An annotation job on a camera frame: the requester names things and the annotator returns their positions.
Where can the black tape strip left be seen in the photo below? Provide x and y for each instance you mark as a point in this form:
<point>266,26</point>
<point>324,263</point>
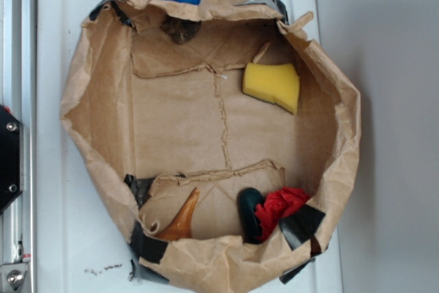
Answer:
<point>149,248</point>

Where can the white plastic tray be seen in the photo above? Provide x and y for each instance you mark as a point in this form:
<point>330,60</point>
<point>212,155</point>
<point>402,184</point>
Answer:
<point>78,246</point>

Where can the yellow green sponge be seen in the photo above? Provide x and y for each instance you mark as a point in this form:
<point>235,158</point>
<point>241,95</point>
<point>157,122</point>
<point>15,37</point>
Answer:
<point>276,84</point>

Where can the black tape strip right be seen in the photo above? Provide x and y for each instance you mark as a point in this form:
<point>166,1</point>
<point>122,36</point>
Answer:
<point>301,226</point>

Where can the aluminium frame rail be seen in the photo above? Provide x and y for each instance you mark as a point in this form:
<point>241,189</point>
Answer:
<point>18,93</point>

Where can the amber glass bottle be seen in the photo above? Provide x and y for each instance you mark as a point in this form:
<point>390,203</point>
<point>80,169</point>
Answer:
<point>180,227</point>

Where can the silver corner bracket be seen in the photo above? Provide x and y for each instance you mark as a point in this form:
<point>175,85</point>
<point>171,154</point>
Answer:
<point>14,278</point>

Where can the black mounting plate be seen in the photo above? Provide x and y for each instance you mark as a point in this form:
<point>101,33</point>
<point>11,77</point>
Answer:
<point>11,158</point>

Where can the dark green oval object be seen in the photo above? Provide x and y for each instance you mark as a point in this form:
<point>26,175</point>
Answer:
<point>247,202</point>

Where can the brown paper bag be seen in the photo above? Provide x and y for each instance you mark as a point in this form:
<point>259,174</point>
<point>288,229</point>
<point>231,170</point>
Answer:
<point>153,120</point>

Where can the black tape strip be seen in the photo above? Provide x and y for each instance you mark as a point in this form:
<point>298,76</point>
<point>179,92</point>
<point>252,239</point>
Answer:
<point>301,226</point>
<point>149,248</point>

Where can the dark brown rough lump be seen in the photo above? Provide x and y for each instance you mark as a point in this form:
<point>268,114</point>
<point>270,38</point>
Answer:
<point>180,30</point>

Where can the red crumpled cloth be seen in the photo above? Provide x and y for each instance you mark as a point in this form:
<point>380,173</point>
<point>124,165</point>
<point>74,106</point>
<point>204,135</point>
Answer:
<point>278,205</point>

